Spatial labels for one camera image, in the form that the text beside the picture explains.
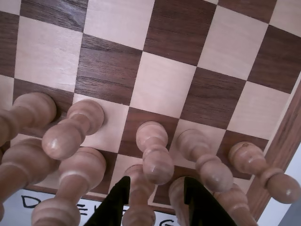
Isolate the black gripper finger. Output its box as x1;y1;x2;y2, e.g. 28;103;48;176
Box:
184;176;238;226
83;176;131;226

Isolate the light wooden pawn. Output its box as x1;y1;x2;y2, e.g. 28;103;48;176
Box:
41;99;105;160
176;129;234;193
0;92;57;146
228;141;301;204
135;121;175;185

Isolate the light wooden bishop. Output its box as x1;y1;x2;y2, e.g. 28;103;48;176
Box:
121;164;157;226

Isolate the light wooden rook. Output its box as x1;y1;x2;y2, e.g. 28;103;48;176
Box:
213;183;257;226

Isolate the white paper strip with letters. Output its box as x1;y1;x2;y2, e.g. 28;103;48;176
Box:
0;187;179;226

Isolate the wooden chessboard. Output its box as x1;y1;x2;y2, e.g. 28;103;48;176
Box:
0;0;301;226

